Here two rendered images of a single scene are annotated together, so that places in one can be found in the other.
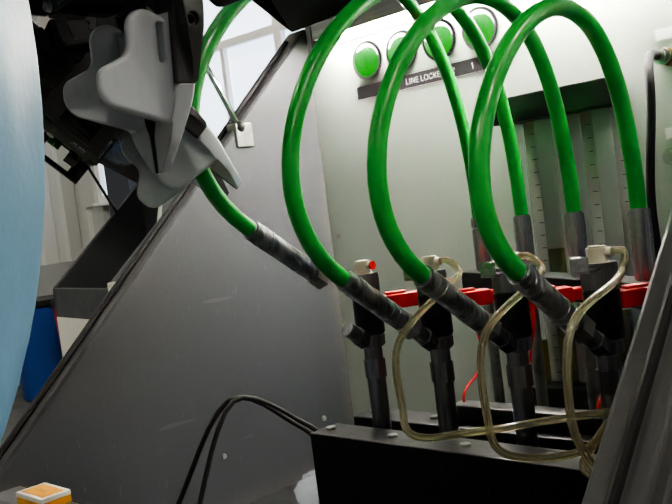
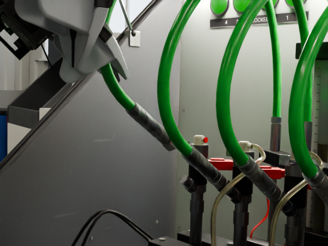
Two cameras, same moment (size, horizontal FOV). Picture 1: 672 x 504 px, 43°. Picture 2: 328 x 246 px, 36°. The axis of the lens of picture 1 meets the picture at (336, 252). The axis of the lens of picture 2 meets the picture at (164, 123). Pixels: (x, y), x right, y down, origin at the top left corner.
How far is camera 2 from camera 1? 0.10 m
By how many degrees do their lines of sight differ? 2
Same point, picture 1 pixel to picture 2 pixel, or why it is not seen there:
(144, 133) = (68, 37)
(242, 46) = not seen: outside the picture
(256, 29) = not seen: outside the picture
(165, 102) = (86, 18)
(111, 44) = not seen: outside the picture
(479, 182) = (297, 107)
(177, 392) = (68, 194)
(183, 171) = (92, 63)
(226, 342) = (103, 167)
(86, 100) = (30, 9)
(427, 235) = (239, 120)
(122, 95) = (55, 10)
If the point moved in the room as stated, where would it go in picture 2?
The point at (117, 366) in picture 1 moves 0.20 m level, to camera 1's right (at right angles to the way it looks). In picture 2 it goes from (32, 174) to (145, 177)
